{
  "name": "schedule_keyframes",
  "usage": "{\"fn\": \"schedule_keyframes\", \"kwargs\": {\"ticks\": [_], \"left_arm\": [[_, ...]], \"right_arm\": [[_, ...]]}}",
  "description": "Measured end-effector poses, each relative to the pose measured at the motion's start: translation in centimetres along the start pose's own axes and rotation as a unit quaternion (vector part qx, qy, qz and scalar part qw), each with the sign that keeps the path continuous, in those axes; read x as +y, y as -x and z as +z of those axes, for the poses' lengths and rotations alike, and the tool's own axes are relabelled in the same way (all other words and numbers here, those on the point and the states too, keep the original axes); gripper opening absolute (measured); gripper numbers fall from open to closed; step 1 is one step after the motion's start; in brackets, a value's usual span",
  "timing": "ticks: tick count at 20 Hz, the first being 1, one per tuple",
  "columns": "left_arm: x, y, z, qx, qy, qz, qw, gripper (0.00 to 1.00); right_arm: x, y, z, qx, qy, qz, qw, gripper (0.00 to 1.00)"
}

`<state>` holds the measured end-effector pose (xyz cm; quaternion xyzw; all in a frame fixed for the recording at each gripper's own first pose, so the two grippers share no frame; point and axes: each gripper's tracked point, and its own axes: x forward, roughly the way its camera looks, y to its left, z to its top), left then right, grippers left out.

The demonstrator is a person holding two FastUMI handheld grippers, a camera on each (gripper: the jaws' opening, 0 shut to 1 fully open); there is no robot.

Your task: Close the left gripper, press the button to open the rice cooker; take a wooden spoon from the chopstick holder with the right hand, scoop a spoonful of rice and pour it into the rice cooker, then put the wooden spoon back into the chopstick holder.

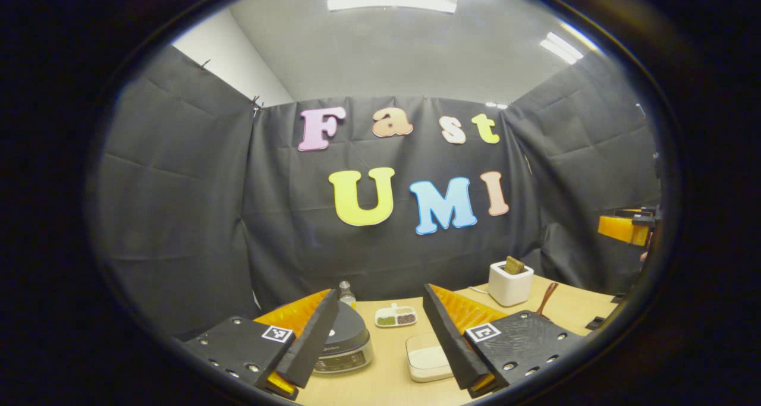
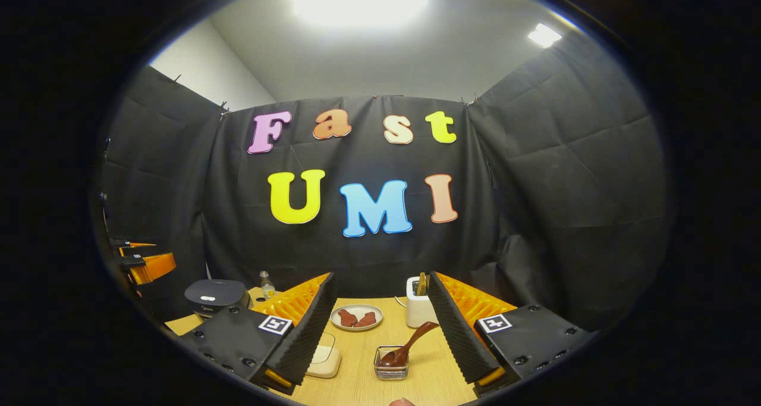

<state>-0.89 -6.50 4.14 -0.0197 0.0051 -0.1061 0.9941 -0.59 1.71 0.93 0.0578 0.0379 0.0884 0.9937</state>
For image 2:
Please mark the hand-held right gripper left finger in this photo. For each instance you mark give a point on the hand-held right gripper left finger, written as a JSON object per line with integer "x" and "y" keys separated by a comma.
{"x": 309, "y": 334}

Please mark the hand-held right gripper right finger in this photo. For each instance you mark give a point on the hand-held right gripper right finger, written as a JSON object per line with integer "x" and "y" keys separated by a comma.
{"x": 458, "y": 340}

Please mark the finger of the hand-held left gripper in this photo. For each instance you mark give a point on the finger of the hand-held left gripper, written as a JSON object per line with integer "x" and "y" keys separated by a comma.
{"x": 156, "y": 266}
{"x": 134, "y": 248}

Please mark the clear box of rice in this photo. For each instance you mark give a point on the clear box of rice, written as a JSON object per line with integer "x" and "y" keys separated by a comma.
{"x": 326, "y": 361}

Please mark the brown wooden spoon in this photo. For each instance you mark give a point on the brown wooden spoon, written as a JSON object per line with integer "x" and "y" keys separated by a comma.
{"x": 410, "y": 343}

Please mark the dark grey rice cooker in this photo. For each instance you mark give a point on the dark grey rice cooker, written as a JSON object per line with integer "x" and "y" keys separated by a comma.
{"x": 214, "y": 293}

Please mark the clear glass chopstick holder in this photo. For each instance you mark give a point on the clear glass chopstick holder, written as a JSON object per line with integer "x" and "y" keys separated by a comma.
{"x": 389, "y": 373}

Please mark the red meat piece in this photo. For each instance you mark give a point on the red meat piece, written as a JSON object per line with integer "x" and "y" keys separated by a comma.
{"x": 347, "y": 318}
{"x": 367, "y": 320}

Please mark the white toaster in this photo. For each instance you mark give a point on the white toaster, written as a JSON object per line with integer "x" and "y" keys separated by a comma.
{"x": 416, "y": 311}

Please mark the white round plate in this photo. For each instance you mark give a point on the white round plate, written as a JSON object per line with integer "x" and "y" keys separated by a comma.
{"x": 357, "y": 306}

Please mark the small clear glass bottle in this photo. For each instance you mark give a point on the small clear glass bottle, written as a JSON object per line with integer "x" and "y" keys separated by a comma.
{"x": 267, "y": 287}

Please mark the brown toast slice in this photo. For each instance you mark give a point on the brown toast slice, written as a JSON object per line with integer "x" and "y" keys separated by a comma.
{"x": 421, "y": 284}

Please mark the small ceiling light panel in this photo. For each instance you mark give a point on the small ceiling light panel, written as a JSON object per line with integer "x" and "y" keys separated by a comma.
{"x": 544, "y": 35}

